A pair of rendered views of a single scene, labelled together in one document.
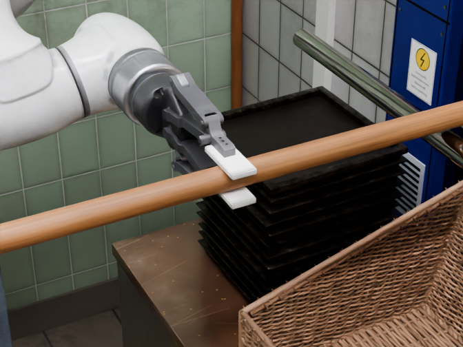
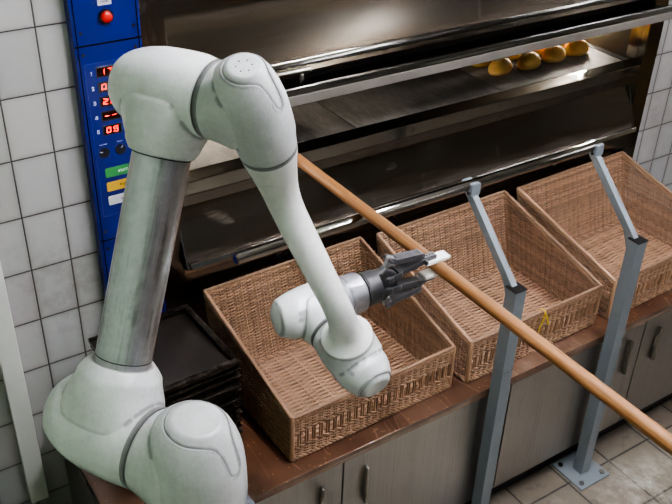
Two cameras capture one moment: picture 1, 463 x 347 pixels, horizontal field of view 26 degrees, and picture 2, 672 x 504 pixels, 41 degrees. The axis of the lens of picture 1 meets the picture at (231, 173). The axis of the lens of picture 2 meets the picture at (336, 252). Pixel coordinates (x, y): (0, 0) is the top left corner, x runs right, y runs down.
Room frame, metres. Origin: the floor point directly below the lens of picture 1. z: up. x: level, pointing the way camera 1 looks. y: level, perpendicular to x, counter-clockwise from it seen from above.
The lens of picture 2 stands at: (1.38, 1.65, 2.30)
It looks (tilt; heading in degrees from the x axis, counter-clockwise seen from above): 33 degrees down; 263
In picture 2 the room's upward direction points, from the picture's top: 2 degrees clockwise
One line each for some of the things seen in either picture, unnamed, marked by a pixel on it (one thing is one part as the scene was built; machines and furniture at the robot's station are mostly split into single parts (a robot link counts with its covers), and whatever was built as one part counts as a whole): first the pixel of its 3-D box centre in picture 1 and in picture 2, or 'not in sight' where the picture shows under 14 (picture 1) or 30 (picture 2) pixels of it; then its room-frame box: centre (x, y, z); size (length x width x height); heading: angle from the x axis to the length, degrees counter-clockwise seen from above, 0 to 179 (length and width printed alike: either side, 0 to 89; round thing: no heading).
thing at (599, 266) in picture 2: not in sight; (615, 229); (0.09, -0.89, 0.72); 0.56 x 0.49 x 0.28; 29
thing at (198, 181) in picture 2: not in sight; (438, 117); (0.76, -0.87, 1.16); 1.80 x 0.06 x 0.04; 27
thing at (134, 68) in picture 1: (149, 89); (350, 294); (1.16, 0.11, 1.20); 0.09 x 0.06 x 0.09; 117
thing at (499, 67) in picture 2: not in sight; (491, 33); (0.44, -1.51, 1.21); 0.61 x 0.48 x 0.06; 117
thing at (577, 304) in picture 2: not in sight; (486, 279); (0.61, -0.62, 0.72); 0.56 x 0.49 x 0.28; 28
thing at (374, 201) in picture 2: not in sight; (439, 161); (0.75, -0.85, 1.02); 1.79 x 0.11 x 0.19; 27
